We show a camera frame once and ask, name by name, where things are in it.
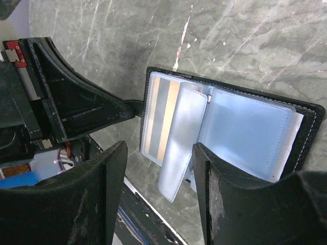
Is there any gold VIP card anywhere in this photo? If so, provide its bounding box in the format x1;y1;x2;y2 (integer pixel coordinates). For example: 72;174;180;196
142;76;180;165

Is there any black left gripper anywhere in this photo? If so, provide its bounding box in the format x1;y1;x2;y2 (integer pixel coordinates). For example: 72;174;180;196
1;37;134;163

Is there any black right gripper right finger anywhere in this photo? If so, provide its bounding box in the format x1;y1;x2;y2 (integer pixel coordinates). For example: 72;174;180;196
193;143;326;244

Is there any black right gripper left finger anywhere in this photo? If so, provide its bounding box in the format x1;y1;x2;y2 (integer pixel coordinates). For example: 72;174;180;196
1;141;128;244

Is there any black leather card holder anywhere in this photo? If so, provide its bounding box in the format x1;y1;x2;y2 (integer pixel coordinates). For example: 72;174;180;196
140;66;325;202

